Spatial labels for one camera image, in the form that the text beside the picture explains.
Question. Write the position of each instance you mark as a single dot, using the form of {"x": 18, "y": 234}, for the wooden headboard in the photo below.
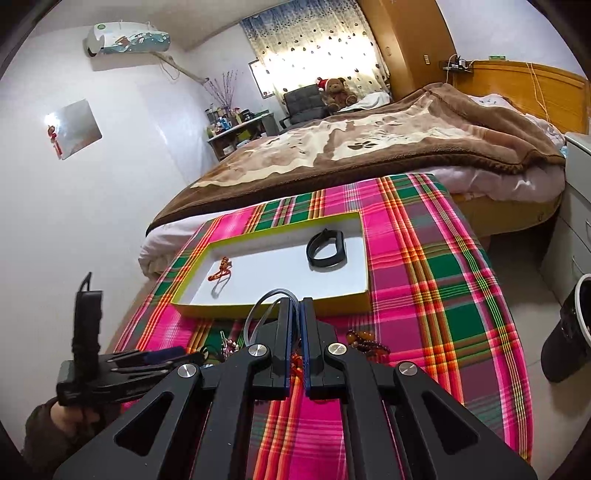
{"x": 508, "y": 85}

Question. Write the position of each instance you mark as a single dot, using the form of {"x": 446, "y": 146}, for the window pane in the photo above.
{"x": 258, "y": 78}

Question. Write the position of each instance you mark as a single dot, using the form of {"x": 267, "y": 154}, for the black trash bin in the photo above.
{"x": 563, "y": 341}

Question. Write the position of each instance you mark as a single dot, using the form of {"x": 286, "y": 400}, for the air conditioner pipe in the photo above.
{"x": 180, "y": 68}

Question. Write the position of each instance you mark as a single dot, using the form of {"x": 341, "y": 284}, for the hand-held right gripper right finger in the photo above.
{"x": 314, "y": 369}

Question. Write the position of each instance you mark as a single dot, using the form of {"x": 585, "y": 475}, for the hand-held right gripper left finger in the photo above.
{"x": 282, "y": 369}

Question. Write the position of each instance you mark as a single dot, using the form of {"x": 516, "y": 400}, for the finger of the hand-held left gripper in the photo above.
{"x": 184, "y": 360}
{"x": 166, "y": 354}

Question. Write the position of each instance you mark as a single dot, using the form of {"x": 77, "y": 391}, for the group of bottles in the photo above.
{"x": 226, "y": 121}

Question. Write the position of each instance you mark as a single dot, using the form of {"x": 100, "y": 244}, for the wall air conditioner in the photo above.
{"x": 124, "y": 39}

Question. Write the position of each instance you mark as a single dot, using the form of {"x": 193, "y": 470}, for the silver wall mirror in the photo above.
{"x": 76, "y": 129}

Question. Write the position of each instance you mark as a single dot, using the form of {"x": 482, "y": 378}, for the black chair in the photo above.
{"x": 302, "y": 104}

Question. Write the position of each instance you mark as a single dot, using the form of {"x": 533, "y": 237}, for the vase of purple branches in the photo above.
{"x": 224, "y": 92}

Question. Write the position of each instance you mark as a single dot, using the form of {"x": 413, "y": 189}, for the white nightstand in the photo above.
{"x": 572, "y": 207}

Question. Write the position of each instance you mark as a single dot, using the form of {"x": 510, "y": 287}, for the red hanging ornament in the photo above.
{"x": 53, "y": 138}

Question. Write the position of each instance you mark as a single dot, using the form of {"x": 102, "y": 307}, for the brown patterned blanket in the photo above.
{"x": 369, "y": 134}

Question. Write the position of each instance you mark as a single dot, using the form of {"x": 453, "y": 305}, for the cluttered desk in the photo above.
{"x": 240, "y": 134}

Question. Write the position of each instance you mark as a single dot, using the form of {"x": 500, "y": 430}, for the wooden wardrobe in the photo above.
{"x": 406, "y": 46}

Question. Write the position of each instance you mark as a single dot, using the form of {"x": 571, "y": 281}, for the person's left forearm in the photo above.
{"x": 44, "y": 438}

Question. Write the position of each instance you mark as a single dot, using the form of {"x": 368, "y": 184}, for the person's left hand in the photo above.
{"x": 69, "y": 415}

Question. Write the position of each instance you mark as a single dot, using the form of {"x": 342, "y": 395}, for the wall shelf with chargers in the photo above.
{"x": 457, "y": 67}

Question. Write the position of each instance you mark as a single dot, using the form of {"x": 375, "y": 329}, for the yellow and white box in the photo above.
{"x": 277, "y": 272}

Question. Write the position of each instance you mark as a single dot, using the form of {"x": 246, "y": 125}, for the pink green plaid cloth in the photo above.
{"x": 415, "y": 277}

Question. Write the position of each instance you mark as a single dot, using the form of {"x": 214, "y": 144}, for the silver rhinestone brooch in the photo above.
{"x": 227, "y": 345}

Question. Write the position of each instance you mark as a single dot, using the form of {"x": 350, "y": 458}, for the patterned curtain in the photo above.
{"x": 314, "y": 50}

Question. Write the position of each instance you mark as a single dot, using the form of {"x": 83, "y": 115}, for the black wristband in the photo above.
{"x": 325, "y": 264}

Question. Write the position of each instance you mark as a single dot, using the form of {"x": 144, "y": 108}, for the brown teddy bear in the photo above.
{"x": 337, "y": 94}

